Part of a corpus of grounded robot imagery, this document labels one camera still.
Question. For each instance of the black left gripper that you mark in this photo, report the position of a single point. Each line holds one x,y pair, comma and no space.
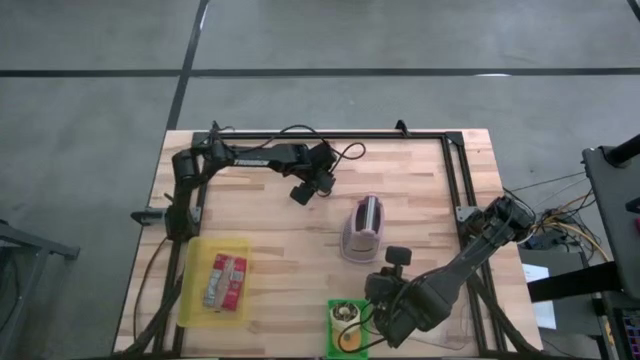
324,181

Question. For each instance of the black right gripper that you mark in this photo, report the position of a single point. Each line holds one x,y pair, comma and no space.
387,300

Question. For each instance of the red snack packet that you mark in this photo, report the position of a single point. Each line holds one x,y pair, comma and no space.
227,280

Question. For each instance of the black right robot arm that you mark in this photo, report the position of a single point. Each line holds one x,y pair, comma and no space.
470,255

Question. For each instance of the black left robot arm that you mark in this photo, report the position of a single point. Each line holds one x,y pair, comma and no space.
260,157

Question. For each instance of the clear plastic container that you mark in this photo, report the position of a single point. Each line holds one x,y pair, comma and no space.
450,335

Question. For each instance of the green plastic basket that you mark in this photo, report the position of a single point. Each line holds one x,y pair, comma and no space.
331,350

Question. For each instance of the white paper sheet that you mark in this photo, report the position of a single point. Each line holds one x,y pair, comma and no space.
542,310

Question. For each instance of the yellow plastic bin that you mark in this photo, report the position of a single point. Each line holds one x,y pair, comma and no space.
195,300

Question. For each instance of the black crossbar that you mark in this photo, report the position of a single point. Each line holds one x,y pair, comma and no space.
575,282

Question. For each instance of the dark grey cart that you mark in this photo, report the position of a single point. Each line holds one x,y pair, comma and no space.
615,210

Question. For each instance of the blue crate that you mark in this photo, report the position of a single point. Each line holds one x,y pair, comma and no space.
632,330

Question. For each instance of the grey metal stand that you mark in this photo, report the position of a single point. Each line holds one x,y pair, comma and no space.
30,242

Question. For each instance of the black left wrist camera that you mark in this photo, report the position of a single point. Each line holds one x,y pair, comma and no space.
302,194

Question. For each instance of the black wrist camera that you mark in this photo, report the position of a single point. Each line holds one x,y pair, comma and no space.
398,255
302,194

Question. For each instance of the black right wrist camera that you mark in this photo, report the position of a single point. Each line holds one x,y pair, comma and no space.
398,255

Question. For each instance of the black aluminium table frame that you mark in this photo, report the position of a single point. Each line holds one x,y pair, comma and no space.
390,135

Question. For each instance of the black frame clamp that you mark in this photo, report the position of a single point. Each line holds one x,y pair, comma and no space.
401,126
215,126

